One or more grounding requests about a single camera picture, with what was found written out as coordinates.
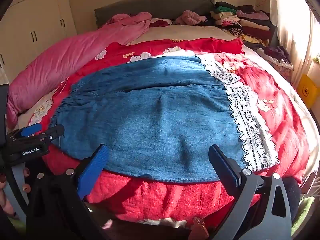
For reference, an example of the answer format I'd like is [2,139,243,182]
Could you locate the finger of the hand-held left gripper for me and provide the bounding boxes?
[32,124,65,147]
[7,123,42,142]

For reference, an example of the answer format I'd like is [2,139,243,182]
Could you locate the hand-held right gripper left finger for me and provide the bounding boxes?
[26,144,110,240]

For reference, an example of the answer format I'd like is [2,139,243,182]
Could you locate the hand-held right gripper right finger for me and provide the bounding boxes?
[208,144,292,240]

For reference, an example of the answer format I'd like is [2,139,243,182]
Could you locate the blue pants with lace trim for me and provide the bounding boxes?
[49,55,280,183]

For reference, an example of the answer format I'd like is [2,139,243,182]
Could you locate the person's left hand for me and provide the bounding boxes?
[0,167,31,217]

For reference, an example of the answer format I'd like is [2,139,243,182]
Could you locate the reddish brown cloth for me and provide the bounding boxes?
[192,217,210,240]

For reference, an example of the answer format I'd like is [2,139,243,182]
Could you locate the green cloth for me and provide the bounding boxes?
[291,196,315,235]
[9,217,27,234]

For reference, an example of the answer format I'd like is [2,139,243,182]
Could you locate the red floral blanket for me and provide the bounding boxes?
[27,37,312,228]

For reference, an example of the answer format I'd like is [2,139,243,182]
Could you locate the pink quilt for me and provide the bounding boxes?
[6,12,153,130]

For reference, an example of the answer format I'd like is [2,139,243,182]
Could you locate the yellow bag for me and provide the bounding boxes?
[296,74,319,109]

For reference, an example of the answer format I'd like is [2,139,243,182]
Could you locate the floral cloth with lace edge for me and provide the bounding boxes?
[256,48,294,83]

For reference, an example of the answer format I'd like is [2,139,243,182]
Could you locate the cream wardrobe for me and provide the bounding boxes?
[0,0,78,84]

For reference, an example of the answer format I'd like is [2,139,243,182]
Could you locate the purple cloth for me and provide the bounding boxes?
[264,45,292,64]

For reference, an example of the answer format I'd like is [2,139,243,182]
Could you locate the cream blanket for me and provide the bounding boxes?
[126,24,238,46]

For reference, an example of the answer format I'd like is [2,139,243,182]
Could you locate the pile of folded clothes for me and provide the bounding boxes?
[210,1,278,50]

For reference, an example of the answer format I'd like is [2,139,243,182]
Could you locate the pink fluffy cloth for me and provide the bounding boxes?
[175,10,208,25]

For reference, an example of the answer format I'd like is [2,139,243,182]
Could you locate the dark red cloth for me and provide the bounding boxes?
[149,19,173,28]

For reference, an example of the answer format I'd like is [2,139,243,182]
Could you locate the cream curtain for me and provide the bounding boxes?
[267,0,320,90]

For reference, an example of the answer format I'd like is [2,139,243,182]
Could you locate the grey headboard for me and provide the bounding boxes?
[94,0,215,28]

